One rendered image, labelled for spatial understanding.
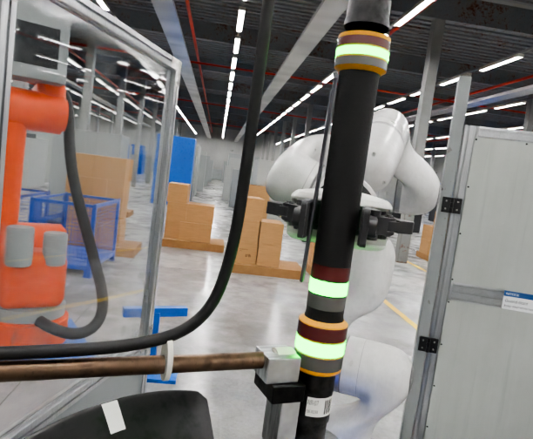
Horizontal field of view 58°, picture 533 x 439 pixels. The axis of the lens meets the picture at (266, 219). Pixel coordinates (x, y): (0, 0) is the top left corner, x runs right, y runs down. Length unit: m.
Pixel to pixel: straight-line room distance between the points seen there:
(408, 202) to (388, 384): 0.37
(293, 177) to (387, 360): 0.51
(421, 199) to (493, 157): 1.25
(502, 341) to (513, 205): 0.59
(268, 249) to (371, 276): 6.97
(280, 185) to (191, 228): 8.98
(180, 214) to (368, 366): 8.69
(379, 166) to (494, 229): 1.55
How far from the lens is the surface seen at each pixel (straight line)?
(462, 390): 2.43
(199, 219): 9.58
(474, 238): 2.27
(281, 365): 0.41
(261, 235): 7.92
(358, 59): 0.41
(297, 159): 0.64
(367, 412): 1.06
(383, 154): 0.78
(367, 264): 1.03
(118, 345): 0.38
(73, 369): 0.38
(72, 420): 0.56
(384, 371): 1.02
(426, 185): 1.04
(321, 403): 0.45
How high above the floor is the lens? 1.69
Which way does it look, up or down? 6 degrees down
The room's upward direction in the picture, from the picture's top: 7 degrees clockwise
